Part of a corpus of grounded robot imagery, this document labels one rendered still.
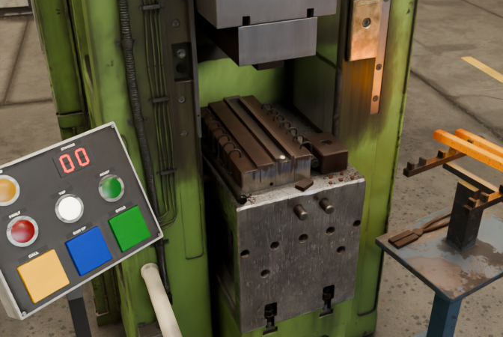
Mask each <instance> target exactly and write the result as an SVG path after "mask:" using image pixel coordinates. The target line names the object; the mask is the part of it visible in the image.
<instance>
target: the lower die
mask: <svg viewBox="0 0 503 337"><path fill-rule="evenodd" d="M234 98H239V99H240V100H241V101H242V102H243V103H244V104H245V105H246V107H247V108H248V109H249V110H250V111H251V112H252V113H253V114H254V116H255V117H256V118H257V119H258V120H259V121H260V122H261V123H262V125H264V126H265V128H267V129H268V131H270V133H271V134H272V135H273V136H274V137H275V138H276V139H277V140H278V142H279V143H280V144H281V145H282V146H283V147H284V148H285V149H286V150H287V152H288V153H289V154H290V155H291V160H290V161H287V162H282V163H280V159H279V157H278V156H277V155H276V154H275V152H274V151H273V150H272V149H271V148H270V147H269V145H268V144H267V143H266V142H265V141H264V140H263V139H262V138H261V137H260V135H259V134H258V133H257V132H256V131H255V130H254V128H253V127H252V126H251V125H250V124H249V122H248V121H247V120H246V119H245V118H244V117H243V116H242V115H241V114H240V112H239V111H238V110H237V109H236V108H235V107H234V105H233V104H232V103H231V102H230V101H229V99H234ZM261 106H262V103H261V102H260V101H259V100H258V99H257V98H256V97H255V96H254V95H249V96H245V97H241V96H240V95H237V96H232V97H224V101H218V102H214V103H208V106H205V107H200V109H202V108H207V109H209V110H210V114H211V115H213V116H214V118H215V121H218V122H219V126H220V127H222V128H223V129H224V130H225V134H227V135H229V136H230V141H232V142H234V143H235V145H236V149H239V150H240V151H241V154H242V156H241V157H240V158H239V152H238V151H234V152H232V153H231V155H230V158H231V174H232V176H233V177H234V179H235V180H236V182H237V183H238V184H239V186H240V187H241V189H242V190H243V192H244V193H247V192H254V191H257V190H260V189H266V188H270V187H274V186H279V185H282V184H286V183H292V182H295V181H299V180H301V179H303V178H304V177H305V178H307V179H309V178H310V170H311V154H310V153H309V152H308V151H307V150H306V149H305V148H304V147H303V146H302V149H299V146H300V145H301V143H300V142H299V141H298V140H297V139H295V141H294V142H292V140H293V137H294V136H293V135H292V134H291V133H290V132H289V131H288V133H287V135H286V134H285V133H286V130H287V129H286V128H285V127H284V126H283V125H281V128H279V124H280V122H279V121H278V120H277V119H275V121H272V119H273V118H274V116H273V115H272V114H271V113H269V115H267V112H268V110H267V109H266V108H265V107H263V109H261ZM207 114H208V111H207V110H203V111H201V129H202V132H203V123H202V119H203V117H204V116H205V115H207ZM212 120H213V118H212V117H211V116H208V117H206V118H205V119H204V125H205V135H206V137H207V125H208V123H209V122H210V121H212ZM216 127H218V125H217V123H211V124H210V126H209V129H210V142H211V145H212V146H213V142H212V131H213V130H214V129H215V128H216ZM221 134H222V130H220V129H219V130H216V131H215V132H214V143H215V149H216V153H217V138H218V137H219V136H220V135H221ZM227 141H228V137H227V136H223V137H221V138H220V140H219V153H220V156H221V159H222V146H223V144H224V143H226V142H227ZM232 149H234V146H233V145H232V144H227V145H226V146H225V164H226V166H227V168H228V153H229V151H231V150H232ZM270 183H273V185H272V186H270V185H269V184H270Z"/></svg>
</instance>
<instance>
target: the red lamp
mask: <svg viewBox="0 0 503 337"><path fill-rule="evenodd" d="M10 233H11V236H12V238H13V239H14V240H15V241H16V242H18V243H27V242H28V241H30V240H31V239H32V238H33V236H34V233H35V229H34V225H33V224H32V223H31V222H30V221H28V220H26V219H21V220H18V221H16V222H15V223H14V224H13V225H12V228H11V230H10Z"/></svg>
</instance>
